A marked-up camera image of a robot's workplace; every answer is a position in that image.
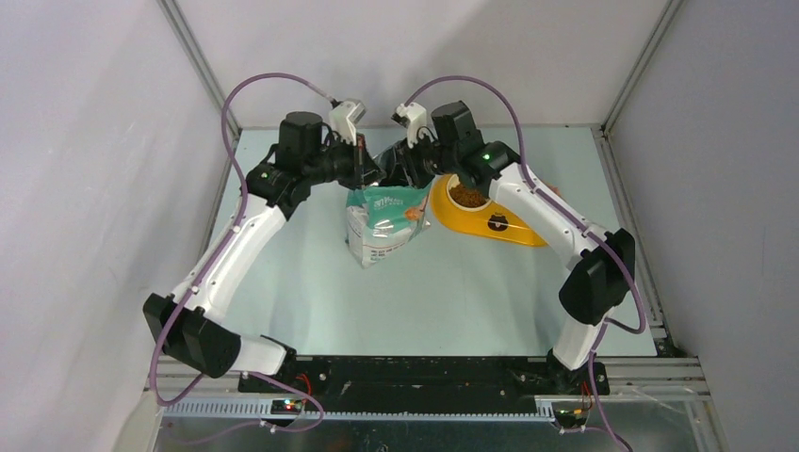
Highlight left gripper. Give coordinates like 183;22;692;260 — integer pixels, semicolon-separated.
302;130;384;190

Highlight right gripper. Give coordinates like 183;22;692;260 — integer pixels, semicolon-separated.
386;132;459;194

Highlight green pet food bag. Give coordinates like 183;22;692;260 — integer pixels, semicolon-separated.
345;185;431;268

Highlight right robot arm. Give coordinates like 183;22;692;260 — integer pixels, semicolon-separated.
392;101;635;394

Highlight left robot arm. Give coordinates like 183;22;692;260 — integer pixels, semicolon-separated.
143;104;384;393

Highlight brown pet food kibble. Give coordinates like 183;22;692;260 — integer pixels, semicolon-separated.
448;184;489;210

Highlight cream ceramic bowl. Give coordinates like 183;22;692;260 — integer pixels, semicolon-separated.
446;174;491;212

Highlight yellow double bowl stand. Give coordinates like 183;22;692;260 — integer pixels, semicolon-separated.
430;175;546;247

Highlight pink ceramic bowl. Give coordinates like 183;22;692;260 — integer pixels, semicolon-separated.
538;181;561;198

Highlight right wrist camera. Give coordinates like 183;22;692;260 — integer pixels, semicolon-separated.
391;102;428;149

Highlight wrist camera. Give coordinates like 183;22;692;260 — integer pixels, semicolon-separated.
328;99;367;145
391;102;428;149

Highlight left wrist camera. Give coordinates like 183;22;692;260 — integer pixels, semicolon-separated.
328;99;367;145

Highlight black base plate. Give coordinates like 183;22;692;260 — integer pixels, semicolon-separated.
276;356;610;415

